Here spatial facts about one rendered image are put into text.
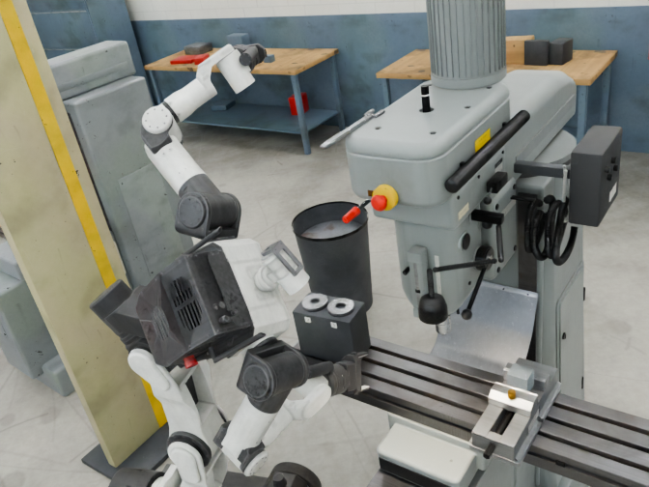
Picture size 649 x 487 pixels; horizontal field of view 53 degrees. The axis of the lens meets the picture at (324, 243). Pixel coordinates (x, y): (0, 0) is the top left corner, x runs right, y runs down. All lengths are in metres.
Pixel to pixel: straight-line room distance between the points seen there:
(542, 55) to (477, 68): 3.77
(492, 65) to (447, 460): 1.13
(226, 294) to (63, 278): 1.60
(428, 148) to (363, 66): 5.48
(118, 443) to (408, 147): 2.49
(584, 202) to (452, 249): 0.37
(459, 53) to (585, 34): 4.23
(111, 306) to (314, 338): 0.74
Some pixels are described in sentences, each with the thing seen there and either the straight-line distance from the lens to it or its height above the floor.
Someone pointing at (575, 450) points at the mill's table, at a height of 0.99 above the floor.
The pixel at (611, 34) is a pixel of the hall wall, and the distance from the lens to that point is 5.88.
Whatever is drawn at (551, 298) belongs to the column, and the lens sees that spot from 2.28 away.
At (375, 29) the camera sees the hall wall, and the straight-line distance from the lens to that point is 6.71.
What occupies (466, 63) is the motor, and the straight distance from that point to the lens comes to 1.75.
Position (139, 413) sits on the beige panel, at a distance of 3.54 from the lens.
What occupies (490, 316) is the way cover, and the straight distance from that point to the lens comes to 2.29.
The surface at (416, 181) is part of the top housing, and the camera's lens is 1.46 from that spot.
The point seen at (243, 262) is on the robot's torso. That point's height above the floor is 1.64.
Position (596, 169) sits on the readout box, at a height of 1.68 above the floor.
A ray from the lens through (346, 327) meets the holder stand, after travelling 2.12.
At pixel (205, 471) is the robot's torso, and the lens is 2.10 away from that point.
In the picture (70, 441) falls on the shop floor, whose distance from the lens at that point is 3.91.
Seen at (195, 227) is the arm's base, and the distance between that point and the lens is 1.59.
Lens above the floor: 2.42
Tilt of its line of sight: 29 degrees down
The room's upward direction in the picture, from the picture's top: 10 degrees counter-clockwise
